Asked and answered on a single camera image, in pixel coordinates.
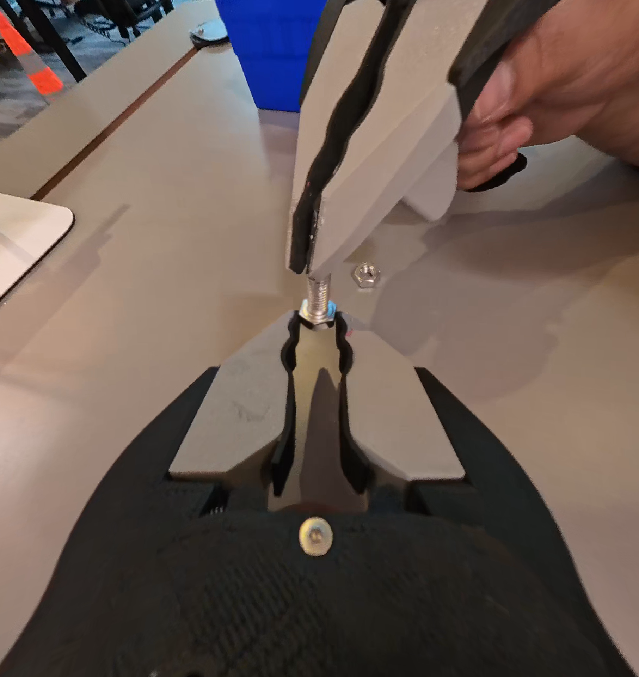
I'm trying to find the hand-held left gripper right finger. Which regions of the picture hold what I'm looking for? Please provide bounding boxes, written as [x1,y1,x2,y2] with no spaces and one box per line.
[336,312,465,494]

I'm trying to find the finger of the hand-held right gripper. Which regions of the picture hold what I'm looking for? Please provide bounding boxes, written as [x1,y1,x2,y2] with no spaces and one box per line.
[309,0,492,277]
[289,0,418,276]

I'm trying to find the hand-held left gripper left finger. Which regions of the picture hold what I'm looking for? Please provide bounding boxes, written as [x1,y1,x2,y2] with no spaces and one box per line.
[168,311,299,497]

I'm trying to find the silver hex bolt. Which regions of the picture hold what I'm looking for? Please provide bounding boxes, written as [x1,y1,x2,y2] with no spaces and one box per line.
[306,272,334,313]

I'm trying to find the person's right hand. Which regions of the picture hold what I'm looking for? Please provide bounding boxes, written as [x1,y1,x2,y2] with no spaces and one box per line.
[454,0,639,184]

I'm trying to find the large blue plastic bin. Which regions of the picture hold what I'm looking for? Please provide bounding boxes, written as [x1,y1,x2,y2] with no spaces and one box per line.
[214,0,332,113]

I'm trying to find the black office chair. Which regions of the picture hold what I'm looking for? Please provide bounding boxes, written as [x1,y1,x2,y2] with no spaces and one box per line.
[73,0,174,39]

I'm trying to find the orange traffic cone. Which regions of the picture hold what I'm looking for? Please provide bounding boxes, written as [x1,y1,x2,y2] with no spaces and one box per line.
[0,11,65,97]

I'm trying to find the round metal cable grommet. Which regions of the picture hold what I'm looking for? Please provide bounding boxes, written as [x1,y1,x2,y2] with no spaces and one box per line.
[189,20,230,50]

